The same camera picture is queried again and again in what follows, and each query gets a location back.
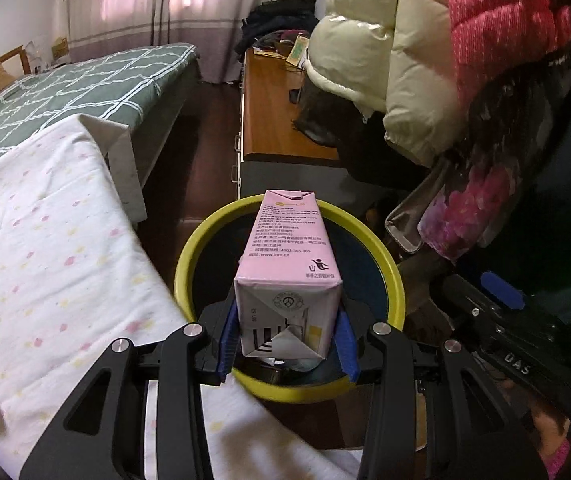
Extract pink milk carton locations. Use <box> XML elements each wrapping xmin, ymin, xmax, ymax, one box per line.
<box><xmin>233</xmin><ymin>190</ymin><xmax>343</xmax><ymax>361</ymax></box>

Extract yellow rimmed trash bin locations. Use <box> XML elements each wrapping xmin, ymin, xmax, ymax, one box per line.
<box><xmin>174</xmin><ymin>190</ymin><xmax>406</xmax><ymax>404</ymax></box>

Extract person's hand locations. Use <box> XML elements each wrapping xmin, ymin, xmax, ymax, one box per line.
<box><xmin>531</xmin><ymin>403</ymin><xmax>571</xmax><ymax>460</ymax></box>

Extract floral pink garment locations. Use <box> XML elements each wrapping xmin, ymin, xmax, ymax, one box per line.
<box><xmin>384</xmin><ymin>159</ymin><xmax>522</xmax><ymax>262</ymax></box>

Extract white dotted table cloth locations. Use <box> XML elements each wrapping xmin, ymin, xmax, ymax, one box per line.
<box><xmin>0</xmin><ymin>112</ymin><xmax>367</xmax><ymax>480</ymax></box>

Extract wooden low cabinet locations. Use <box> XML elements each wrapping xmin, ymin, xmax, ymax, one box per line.
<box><xmin>232</xmin><ymin>50</ymin><xmax>346</xmax><ymax>200</ymax></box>

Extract green plaid bed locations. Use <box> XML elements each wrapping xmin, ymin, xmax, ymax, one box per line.
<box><xmin>0</xmin><ymin>42</ymin><xmax>198</xmax><ymax>157</ymax></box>

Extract cream puffer jacket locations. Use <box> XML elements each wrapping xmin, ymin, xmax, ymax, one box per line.
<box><xmin>305</xmin><ymin>0</ymin><xmax>463</xmax><ymax>167</ymax></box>

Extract dark clothes pile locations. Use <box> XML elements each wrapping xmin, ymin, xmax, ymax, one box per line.
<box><xmin>234</xmin><ymin>0</ymin><xmax>319</xmax><ymax>60</ymax></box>

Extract red dotted quilted jacket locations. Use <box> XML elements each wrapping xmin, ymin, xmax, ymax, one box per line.
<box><xmin>448</xmin><ymin>0</ymin><xmax>571</xmax><ymax>106</ymax></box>

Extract woven basket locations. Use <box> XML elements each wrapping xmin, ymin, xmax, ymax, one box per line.
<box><xmin>51</xmin><ymin>37</ymin><xmax>69</xmax><ymax>61</ymax></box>

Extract pink white curtain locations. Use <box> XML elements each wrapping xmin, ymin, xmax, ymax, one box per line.
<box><xmin>50</xmin><ymin>0</ymin><xmax>340</xmax><ymax>85</ymax></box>

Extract wooden headboard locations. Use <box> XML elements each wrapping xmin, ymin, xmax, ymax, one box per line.
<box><xmin>0</xmin><ymin>46</ymin><xmax>31</xmax><ymax>78</ymax></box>

